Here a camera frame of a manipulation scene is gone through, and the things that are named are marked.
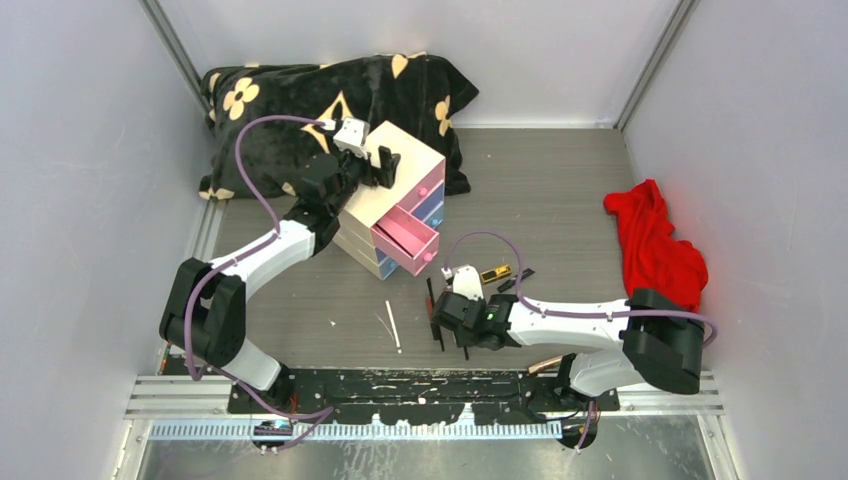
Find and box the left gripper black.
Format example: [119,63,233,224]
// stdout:
[328,137,398,218]

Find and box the pastel mini drawer organizer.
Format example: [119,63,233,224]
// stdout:
[333,122,446,280]

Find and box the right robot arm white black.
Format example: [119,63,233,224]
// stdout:
[431,289,708,411]

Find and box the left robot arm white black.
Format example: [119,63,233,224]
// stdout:
[159,146,402,413]

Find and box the white makeup pencil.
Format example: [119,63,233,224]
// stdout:
[385,299,403,355]

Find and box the gold black lipstick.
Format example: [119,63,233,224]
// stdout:
[479,264,512,285]

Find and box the black floral plush blanket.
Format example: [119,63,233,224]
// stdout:
[198,52,479,200]

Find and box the rose gold lipstick tube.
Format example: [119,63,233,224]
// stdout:
[527,357,562,375]

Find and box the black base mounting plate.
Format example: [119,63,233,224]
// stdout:
[227,368,621,427]

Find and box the red cloth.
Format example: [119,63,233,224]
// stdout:
[603,179,709,313]

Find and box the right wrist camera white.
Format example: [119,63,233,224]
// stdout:
[441,265,484,300]

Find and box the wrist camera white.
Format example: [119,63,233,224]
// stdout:
[332,117,370,159]
[441,265,484,300]

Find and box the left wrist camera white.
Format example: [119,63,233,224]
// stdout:
[332,117,370,159]

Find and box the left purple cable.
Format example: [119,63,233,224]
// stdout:
[182,115,339,452]

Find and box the aluminium slotted rail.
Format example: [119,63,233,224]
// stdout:
[149,419,562,441]

